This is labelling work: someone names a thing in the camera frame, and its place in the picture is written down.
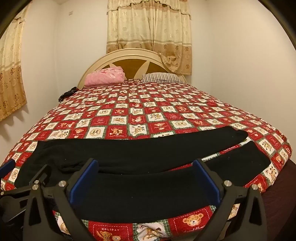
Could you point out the red printed bear quilt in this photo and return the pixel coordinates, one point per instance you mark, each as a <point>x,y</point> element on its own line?
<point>161,104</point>

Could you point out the dark maroon mattress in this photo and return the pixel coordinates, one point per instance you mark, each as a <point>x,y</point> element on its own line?
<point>277,208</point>

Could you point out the white wall plate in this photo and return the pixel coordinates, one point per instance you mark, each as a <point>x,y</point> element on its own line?
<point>71,12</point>

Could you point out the wide beige patterned curtain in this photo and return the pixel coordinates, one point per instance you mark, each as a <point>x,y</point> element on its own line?
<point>138,27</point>

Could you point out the dark cloth bundle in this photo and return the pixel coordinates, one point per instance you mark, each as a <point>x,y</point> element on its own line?
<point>67,93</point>

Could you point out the striped pillow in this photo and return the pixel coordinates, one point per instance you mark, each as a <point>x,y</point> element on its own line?
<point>164,77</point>

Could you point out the pink folded blanket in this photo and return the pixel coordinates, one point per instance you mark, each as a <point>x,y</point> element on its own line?
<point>104,76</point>

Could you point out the black pants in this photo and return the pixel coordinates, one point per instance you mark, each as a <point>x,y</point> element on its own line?
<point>138,150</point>

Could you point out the cream wooden headboard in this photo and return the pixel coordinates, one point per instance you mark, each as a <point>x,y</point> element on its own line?
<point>129,62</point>

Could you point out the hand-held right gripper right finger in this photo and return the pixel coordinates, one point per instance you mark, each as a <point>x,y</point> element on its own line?
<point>208,183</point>

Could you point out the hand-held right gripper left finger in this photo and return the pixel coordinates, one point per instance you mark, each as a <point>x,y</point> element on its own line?
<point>83,183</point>

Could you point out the narrow beige patterned curtain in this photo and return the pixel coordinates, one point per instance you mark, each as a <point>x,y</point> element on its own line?
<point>11,69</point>

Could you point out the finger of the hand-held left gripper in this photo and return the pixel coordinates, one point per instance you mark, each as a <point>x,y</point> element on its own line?
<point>7,167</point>
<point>40,175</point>

